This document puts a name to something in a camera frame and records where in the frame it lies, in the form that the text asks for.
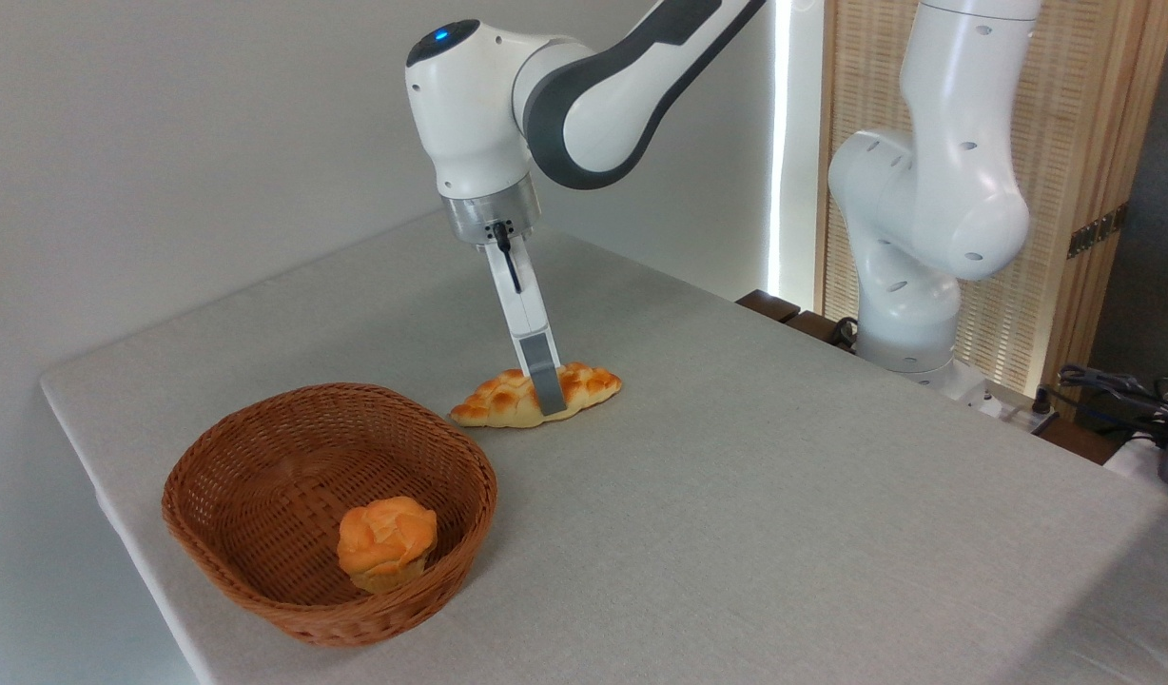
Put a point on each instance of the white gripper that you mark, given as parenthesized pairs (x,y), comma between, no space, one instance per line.
(522,295)

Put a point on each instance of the braided golden bread loaf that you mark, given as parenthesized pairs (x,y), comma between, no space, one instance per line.
(496,400)

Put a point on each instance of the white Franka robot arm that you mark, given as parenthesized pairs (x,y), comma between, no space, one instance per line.
(945,190)

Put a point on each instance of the orange muffin bread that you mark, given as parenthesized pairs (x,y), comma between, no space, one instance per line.
(386,538)

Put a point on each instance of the brown wicker basket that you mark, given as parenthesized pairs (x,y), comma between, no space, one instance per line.
(261,476)

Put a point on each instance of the dark wooden block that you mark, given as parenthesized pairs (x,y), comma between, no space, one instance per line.
(768,304)
(817,328)

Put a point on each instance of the grey tablecloth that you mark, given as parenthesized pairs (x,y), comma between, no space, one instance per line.
(736,523)

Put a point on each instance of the dark metal hinge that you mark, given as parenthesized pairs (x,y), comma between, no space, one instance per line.
(1098,230)

